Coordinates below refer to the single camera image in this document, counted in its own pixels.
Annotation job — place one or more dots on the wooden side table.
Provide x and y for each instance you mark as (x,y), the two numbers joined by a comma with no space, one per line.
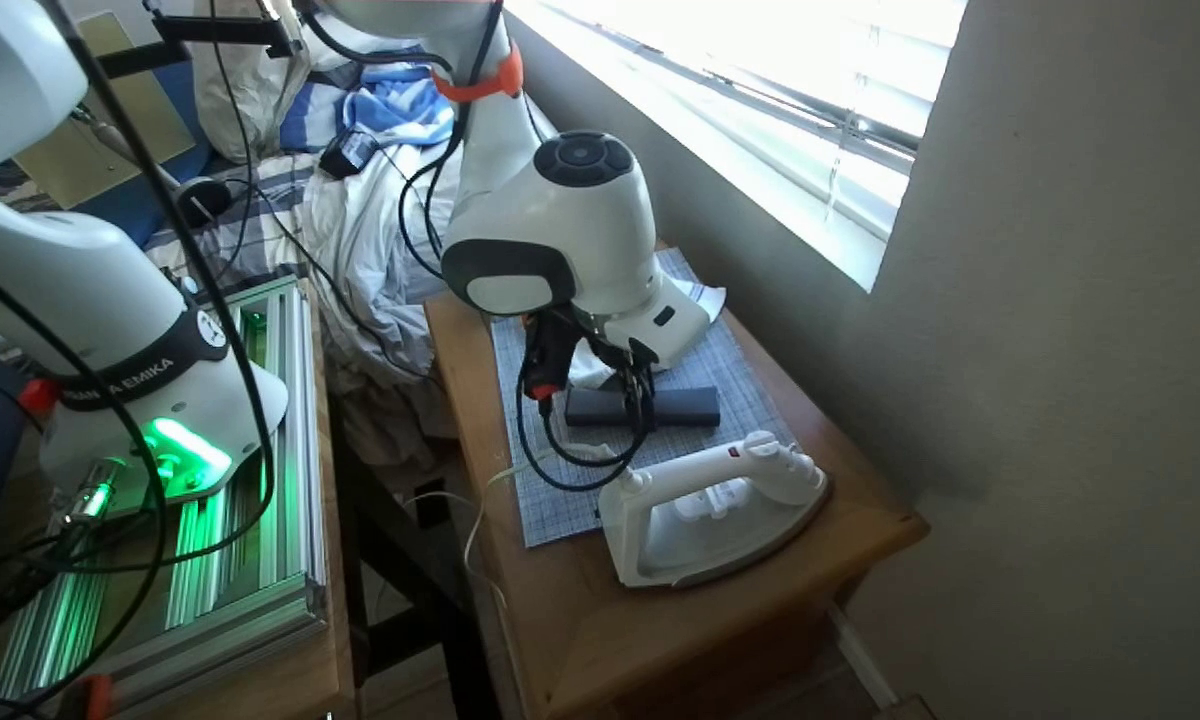
(625,643)

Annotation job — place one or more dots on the blue white striped cloth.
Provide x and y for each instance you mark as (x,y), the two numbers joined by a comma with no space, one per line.
(386,107)

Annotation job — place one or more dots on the white window sill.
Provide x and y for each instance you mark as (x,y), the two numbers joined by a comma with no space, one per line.
(761,202)

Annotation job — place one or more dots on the white bed sheets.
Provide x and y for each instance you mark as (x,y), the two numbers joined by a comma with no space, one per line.
(373,241)

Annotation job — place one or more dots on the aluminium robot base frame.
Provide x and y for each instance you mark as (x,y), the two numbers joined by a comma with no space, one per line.
(280,532)

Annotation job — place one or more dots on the grey woven placemat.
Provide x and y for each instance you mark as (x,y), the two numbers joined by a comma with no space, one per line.
(747,385)

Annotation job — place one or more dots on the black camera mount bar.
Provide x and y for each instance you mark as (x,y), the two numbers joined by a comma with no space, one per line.
(214,30)

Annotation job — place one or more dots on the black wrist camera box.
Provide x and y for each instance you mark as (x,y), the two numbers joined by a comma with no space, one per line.
(551,352)

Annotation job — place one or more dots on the white window blinds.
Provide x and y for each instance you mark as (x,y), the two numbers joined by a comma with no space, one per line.
(813,64)

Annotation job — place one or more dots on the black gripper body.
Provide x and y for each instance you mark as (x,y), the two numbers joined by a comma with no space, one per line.
(618,360)

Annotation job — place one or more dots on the white Sunbeam clothes iron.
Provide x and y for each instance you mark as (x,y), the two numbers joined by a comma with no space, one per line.
(761,492)

